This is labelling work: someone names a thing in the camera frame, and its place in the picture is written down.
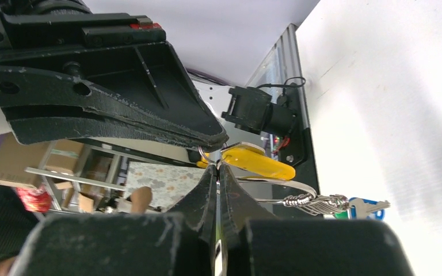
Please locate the floral patterned sheet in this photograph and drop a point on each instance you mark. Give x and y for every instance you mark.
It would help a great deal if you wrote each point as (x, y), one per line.
(168, 183)

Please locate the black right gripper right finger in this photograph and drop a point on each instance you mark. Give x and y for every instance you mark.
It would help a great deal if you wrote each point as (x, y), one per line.
(255, 242)

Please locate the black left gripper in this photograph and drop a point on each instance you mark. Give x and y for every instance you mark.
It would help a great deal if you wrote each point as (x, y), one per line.
(67, 73)

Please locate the cardboard boxes in background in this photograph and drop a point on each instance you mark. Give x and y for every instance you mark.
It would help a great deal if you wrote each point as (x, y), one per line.
(15, 158)

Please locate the silver keyring with clips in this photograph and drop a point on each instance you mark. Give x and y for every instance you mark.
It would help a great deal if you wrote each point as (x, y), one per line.
(308, 200)

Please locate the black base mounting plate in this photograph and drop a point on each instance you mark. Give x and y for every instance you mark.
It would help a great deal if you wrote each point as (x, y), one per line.
(299, 153)

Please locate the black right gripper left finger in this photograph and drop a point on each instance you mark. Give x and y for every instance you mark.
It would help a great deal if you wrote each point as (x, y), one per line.
(180, 241)

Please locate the blue tagged key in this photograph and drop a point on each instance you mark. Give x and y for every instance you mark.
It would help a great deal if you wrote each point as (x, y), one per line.
(367, 209)

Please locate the green tagged key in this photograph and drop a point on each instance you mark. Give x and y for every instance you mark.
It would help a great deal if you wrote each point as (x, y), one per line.
(341, 216)

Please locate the yellow tagged key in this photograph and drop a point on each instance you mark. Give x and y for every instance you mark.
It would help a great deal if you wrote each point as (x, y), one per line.
(251, 158)

